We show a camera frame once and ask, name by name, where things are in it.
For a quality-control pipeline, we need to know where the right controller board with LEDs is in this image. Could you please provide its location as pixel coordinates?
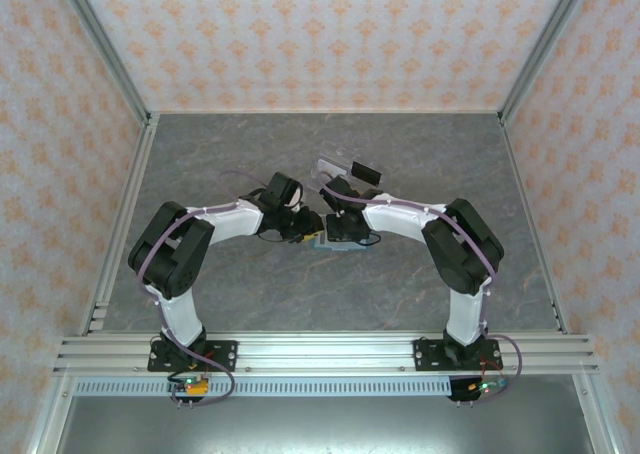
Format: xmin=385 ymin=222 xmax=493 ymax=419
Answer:
xmin=467 ymin=377 xmax=512 ymax=396

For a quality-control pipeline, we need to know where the aluminium side rail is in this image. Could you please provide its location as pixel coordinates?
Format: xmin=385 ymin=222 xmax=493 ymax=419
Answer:
xmin=78 ymin=113 xmax=162 ymax=336
xmin=499 ymin=116 xmax=570 ymax=336

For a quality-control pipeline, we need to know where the grey metal shelf plate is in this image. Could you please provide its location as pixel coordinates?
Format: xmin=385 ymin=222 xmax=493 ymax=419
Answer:
xmin=53 ymin=396 xmax=597 ymax=454

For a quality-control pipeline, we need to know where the teal card holder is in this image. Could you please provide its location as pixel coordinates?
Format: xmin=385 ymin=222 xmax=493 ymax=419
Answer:
xmin=308 ymin=232 xmax=368 ymax=256

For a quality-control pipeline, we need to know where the aluminium frame post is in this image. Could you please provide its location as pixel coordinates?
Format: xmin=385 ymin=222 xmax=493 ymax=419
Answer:
xmin=498 ymin=0 xmax=597 ymax=126
xmin=52 ymin=0 xmax=154 ymax=126

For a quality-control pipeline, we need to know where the clear acrylic card organizer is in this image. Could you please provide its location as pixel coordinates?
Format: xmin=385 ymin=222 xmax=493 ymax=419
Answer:
xmin=309 ymin=140 xmax=385 ymax=196

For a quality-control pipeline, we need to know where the controller board with leds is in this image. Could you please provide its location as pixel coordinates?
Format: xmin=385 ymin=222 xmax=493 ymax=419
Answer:
xmin=166 ymin=373 xmax=212 ymax=396
xmin=467 ymin=377 xmax=512 ymax=396

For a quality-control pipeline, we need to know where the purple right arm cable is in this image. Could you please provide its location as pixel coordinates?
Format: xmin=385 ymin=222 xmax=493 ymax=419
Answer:
xmin=318 ymin=170 xmax=527 ymax=406

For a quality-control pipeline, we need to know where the left controller board with LEDs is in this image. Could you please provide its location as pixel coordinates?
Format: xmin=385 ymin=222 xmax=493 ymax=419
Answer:
xmin=166 ymin=373 xmax=212 ymax=396

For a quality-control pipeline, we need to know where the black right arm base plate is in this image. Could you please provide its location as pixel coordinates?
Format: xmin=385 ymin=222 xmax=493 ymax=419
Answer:
xmin=412 ymin=337 xmax=502 ymax=373

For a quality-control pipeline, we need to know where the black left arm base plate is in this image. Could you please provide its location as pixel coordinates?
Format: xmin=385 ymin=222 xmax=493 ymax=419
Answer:
xmin=146 ymin=339 xmax=239 ymax=373

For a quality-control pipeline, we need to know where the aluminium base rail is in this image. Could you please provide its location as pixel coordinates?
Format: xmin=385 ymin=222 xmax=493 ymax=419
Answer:
xmin=51 ymin=330 xmax=601 ymax=376

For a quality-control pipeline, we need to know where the slotted grey cable tray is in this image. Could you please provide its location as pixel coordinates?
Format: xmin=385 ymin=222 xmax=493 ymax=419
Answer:
xmin=73 ymin=377 xmax=454 ymax=399

